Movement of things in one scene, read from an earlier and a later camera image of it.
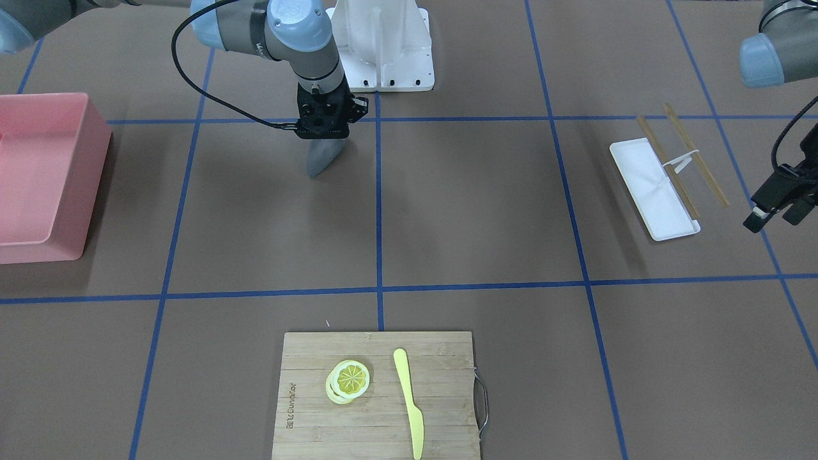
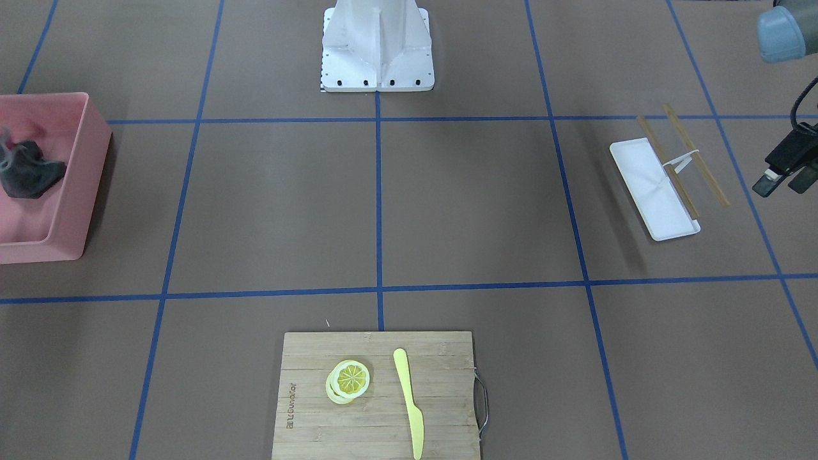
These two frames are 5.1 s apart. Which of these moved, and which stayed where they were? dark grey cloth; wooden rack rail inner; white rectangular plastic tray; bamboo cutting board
Moved: dark grey cloth
Stayed: white rectangular plastic tray; wooden rack rail inner; bamboo cutting board
